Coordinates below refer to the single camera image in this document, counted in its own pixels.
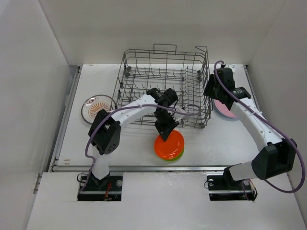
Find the pink plate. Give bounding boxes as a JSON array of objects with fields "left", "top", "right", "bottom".
[{"left": 213, "top": 99, "right": 237, "bottom": 119}]

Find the green plate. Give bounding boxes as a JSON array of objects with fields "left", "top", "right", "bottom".
[{"left": 156, "top": 149, "right": 184, "bottom": 162}]

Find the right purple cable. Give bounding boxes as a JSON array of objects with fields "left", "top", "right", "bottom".
[{"left": 214, "top": 60, "right": 307, "bottom": 201}]

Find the front aluminium rail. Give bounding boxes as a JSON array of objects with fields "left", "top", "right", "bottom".
[{"left": 49, "top": 165, "right": 228, "bottom": 172}]

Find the orange plate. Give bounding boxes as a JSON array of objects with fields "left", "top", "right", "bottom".
[{"left": 154, "top": 130, "right": 185, "bottom": 153}]

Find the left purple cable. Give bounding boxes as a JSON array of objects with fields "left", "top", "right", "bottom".
[{"left": 78, "top": 104, "right": 201, "bottom": 199}]

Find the blue plate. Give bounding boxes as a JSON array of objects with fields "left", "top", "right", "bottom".
[{"left": 214, "top": 104, "right": 238, "bottom": 120}]

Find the white plate floral pattern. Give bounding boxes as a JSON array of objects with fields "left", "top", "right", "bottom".
[{"left": 81, "top": 94, "right": 118, "bottom": 124}]

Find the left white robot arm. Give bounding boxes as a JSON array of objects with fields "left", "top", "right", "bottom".
[{"left": 85, "top": 88, "right": 179, "bottom": 190}]

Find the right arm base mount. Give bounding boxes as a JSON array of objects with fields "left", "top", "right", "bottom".
[{"left": 204, "top": 173, "right": 258, "bottom": 201}]

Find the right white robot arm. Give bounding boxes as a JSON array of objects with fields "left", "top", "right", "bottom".
[{"left": 204, "top": 68, "right": 295, "bottom": 189}]

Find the grey wire dish rack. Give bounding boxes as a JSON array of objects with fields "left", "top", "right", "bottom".
[{"left": 110, "top": 44, "right": 212, "bottom": 128}]

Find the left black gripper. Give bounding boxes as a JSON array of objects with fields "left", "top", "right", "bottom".
[{"left": 153, "top": 110, "right": 178, "bottom": 142}]

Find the purple cable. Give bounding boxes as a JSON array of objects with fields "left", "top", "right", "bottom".
[
  {"left": 214, "top": 60, "right": 307, "bottom": 201},
  {"left": 78, "top": 104, "right": 201, "bottom": 199}
]

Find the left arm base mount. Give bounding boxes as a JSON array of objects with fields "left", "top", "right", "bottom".
[{"left": 77, "top": 172, "right": 123, "bottom": 202}]

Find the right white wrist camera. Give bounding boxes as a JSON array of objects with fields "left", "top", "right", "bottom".
[{"left": 225, "top": 63, "right": 236, "bottom": 73}]

